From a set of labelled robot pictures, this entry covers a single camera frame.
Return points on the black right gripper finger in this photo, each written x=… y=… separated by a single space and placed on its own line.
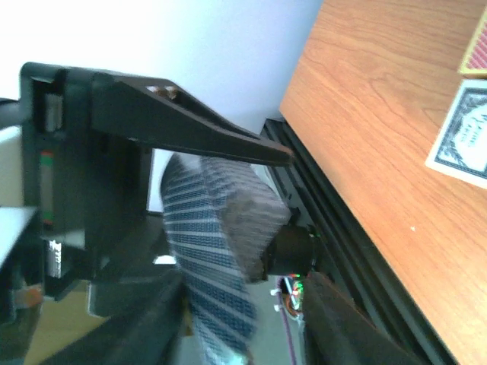
x=336 y=333

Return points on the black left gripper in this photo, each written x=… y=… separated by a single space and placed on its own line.
x=87 y=166

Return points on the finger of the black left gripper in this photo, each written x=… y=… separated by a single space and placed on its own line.
x=159 y=114
x=147 y=334

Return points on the blue backed card deck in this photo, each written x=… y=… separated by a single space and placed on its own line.
x=219 y=218

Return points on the blue club special card box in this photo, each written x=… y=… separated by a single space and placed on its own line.
x=459 y=150

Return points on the yellow ace card box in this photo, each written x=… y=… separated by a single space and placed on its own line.
x=474 y=61

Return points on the black front frame rail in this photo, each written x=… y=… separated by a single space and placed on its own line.
x=348 y=256

